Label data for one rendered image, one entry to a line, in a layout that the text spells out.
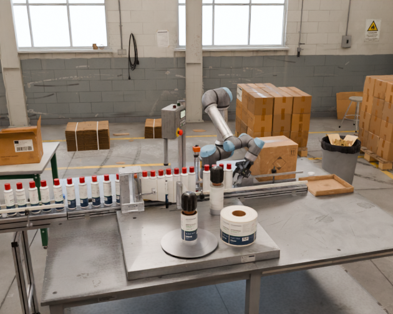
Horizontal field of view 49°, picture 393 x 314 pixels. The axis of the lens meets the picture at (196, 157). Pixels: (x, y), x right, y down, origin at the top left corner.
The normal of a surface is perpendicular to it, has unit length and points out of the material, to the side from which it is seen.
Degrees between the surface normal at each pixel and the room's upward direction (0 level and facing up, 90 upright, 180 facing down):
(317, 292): 1
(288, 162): 90
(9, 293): 0
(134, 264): 0
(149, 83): 90
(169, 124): 90
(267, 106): 90
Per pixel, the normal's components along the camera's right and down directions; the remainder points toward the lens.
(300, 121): 0.11, 0.33
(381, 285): 0.00, -0.94
